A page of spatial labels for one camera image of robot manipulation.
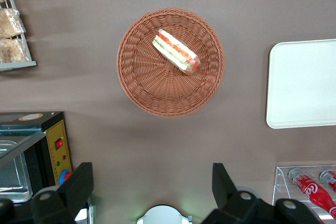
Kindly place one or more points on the black glass food warmer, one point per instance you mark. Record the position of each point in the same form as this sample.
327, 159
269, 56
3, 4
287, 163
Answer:
57, 134

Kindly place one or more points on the clear acrylic bottle rack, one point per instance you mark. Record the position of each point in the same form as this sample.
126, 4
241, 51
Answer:
282, 182

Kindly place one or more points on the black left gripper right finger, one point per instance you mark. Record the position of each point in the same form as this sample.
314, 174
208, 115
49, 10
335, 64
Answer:
225, 190

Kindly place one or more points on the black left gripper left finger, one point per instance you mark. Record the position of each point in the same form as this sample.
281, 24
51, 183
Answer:
73, 184

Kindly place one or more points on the round brown wicker basket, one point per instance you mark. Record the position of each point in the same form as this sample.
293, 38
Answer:
147, 93

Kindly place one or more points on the cream plastic tray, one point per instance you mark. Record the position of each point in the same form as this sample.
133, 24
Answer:
302, 82

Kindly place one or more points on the tray of packaged snacks right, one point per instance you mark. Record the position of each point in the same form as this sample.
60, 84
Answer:
26, 51

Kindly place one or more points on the sandwich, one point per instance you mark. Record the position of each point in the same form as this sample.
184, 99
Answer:
174, 49

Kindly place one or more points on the clear bag of snacks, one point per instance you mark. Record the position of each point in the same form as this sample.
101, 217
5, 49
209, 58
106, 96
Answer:
13, 49
10, 22

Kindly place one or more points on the red cola bottle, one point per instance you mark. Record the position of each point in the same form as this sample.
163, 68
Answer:
329, 179
313, 191

